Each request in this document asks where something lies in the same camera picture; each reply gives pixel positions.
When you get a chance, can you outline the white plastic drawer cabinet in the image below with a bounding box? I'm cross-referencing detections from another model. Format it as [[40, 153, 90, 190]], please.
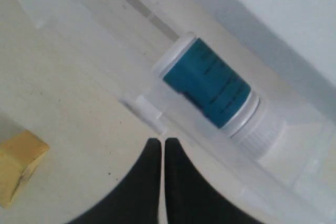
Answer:
[[239, 0, 335, 83]]

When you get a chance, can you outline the white teal pill bottle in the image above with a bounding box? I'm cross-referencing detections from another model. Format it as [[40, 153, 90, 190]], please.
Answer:
[[154, 32, 284, 159]]

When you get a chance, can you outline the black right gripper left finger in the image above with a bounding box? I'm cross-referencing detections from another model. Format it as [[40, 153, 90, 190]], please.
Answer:
[[70, 138, 161, 223]]

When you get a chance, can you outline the clear drawer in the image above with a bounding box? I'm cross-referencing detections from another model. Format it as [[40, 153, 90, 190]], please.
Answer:
[[1, 0, 335, 223]]

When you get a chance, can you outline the yellow cheese wedge toy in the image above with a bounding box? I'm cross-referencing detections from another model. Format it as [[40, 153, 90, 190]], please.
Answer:
[[1, 130, 49, 208]]

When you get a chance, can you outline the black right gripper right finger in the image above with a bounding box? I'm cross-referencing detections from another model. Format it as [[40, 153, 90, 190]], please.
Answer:
[[164, 138, 260, 224]]

